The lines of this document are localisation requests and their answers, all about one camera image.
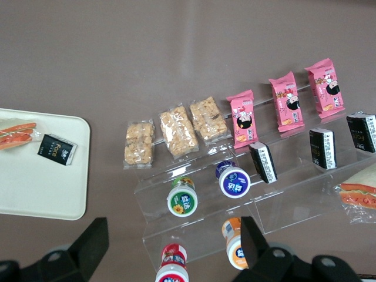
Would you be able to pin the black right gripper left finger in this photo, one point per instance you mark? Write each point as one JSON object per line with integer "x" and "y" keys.
{"x": 82, "y": 258}

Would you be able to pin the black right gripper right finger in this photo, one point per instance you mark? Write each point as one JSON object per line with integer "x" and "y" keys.
{"x": 264, "y": 261}

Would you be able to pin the green lid gum bottle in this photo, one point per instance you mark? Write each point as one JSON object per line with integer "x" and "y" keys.
{"x": 182, "y": 201}

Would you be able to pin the cream plastic tray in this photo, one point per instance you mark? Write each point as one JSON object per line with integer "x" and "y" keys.
{"x": 44, "y": 191}

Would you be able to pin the blue lid gum bottle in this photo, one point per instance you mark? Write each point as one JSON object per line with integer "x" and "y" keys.
{"x": 234, "y": 180}

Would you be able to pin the clear acrylic stepped stand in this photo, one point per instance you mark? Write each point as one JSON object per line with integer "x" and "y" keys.
{"x": 293, "y": 199}

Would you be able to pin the black Face tissue pack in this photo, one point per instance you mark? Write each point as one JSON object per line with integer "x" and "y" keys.
{"x": 263, "y": 162}
{"x": 57, "y": 149}
{"x": 322, "y": 148}
{"x": 362, "y": 132}

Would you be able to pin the wrapped triangle sandwich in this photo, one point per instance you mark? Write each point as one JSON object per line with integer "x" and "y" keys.
{"x": 14, "y": 136}
{"x": 358, "y": 194}

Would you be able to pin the clear wrapped rice crisp pack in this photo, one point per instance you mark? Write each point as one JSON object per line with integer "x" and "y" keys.
{"x": 139, "y": 145}
{"x": 209, "y": 119}
{"x": 178, "y": 131}

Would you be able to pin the pink cartoon snack pack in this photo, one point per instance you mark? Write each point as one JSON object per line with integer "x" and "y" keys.
{"x": 286, "y": 102}
{"x": 325, "y": 88}
{"x": 243, "y": 119}

